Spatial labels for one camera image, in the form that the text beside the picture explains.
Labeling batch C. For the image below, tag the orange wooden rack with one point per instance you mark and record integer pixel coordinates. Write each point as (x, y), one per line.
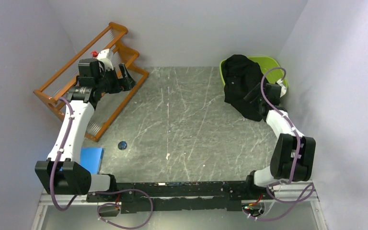
(59, 84)

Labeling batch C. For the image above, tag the black button shirt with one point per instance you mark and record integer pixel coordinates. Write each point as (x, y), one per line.
(242, 78)

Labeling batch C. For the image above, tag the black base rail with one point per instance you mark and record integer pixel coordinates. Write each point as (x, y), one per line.
(177, 196)

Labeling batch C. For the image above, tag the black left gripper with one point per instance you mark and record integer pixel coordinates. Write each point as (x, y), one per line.
(124, 84)

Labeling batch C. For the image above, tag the blue foam pad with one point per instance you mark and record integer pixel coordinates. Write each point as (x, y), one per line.
(91, 158)

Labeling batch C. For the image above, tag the blue round brooch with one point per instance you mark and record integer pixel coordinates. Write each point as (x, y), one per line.
(122, 145)

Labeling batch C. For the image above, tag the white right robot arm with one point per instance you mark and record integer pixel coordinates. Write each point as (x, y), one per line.
(294, 152)

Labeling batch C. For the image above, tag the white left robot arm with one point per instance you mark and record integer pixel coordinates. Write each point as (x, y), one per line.
(61, 173)

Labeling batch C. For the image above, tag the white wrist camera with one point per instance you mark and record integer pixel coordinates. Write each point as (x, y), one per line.
(283, 85)
(105, 56)

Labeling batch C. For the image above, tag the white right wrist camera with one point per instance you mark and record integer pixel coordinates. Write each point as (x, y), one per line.
(283, 85)

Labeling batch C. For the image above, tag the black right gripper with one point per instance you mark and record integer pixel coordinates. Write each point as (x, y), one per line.
(257, 90)

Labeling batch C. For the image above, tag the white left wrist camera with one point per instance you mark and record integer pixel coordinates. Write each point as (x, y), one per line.
(105, 56)

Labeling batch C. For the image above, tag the aluminium frame rail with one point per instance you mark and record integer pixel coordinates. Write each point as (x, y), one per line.
(291, 207)

